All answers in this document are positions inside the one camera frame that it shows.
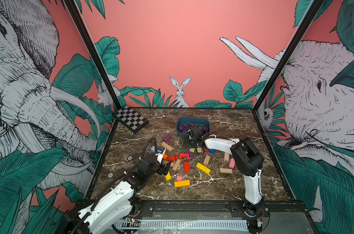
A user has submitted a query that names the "red rectangular brick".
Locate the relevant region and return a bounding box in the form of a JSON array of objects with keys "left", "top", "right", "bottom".
[{"left": 184, "top": 161, "right": 190, "bottom": 173}]

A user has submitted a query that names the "red curved brick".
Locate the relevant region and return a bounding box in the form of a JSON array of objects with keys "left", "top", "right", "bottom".
[{"left": 168, "top": 155, "right": 178, "bottom": 161}]

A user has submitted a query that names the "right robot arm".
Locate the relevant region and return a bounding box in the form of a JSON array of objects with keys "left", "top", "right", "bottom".
[{"left": 187, "top": 126, "right": 264, "bottom": 207}]

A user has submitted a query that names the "black frame post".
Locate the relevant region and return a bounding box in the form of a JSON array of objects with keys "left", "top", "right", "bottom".
[
  {"left": 252, "top": 0, "right": 325, "bottom": 114},
  {"left": 64, "top": 0, "right": 121, "bottom": 109}
]

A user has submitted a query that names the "black frame post right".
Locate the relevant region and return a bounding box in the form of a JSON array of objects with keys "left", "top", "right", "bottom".
[{"left": 252, "top": 0, "right": 325, "bottom": 114}]

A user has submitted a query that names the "long natural wood brick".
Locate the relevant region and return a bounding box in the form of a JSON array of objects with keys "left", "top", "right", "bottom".
[{"left": 160, "top": 141, "right": 173, "bottom": 151}]

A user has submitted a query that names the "teal plastic storage bin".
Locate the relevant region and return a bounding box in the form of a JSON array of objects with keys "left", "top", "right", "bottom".
[{"left": 176, "top": 117, "right": 211, "bottom": 137}]

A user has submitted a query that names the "purple rectangular brick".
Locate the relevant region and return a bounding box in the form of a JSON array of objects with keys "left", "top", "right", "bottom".
[{"left": 163, "top": 135, "right": 172, "bottom": 142}]

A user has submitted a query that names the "pink small brick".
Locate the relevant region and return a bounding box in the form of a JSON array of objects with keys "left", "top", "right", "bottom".
[{"left": 177, "top": 174, "right": 183, "bottom": 181}]

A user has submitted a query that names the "purple long brick lower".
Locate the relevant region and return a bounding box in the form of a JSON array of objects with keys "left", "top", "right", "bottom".
[{"left": 185, "top": 150, "right": 194, "bottom": 158}]

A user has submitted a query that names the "pink right brick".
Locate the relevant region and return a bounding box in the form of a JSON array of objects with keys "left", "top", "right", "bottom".
[{"left": 229, "top": 158, "right": 235, "bottom": 169}]

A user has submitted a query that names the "black white chessboard box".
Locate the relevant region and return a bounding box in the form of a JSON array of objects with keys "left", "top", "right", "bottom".
[{"left": 114, "top": 105, "right": 149, "bottom": 134}]

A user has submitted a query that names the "red arch brick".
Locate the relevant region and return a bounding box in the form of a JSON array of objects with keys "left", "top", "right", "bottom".
[{"left": 179, "top": 153, "right": 190, "bottom": 160}]

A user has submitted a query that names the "orange long flat brick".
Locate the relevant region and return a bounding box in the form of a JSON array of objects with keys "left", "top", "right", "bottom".
[{"left": 174, "top": 180, "right": 191, "bottom": 188}]

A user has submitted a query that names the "natural wood block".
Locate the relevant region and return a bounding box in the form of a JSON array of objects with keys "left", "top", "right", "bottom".
[{"left": 203, "top": 155, "right": 211, "bottom": 166}]

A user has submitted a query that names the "yellow tilted long brick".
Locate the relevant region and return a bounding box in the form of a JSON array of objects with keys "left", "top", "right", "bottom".
[{"left": 196, "top": 163, "right": 211, "bottom": 175}]

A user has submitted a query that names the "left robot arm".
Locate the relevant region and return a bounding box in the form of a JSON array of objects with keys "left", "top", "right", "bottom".
[{"left": 54, "top": 137, "right": 170, "bottom": 234}]

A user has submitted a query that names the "natural wood right plank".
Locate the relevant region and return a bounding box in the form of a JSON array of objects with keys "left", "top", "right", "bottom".
[{"left": 219, "top": 168, "right": 233, "bottom": 174}]

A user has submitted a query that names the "black frame post left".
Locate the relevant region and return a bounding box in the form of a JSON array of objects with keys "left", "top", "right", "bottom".
[{"left": 64, "top": 0, "right": 121, "bottom": 109}]

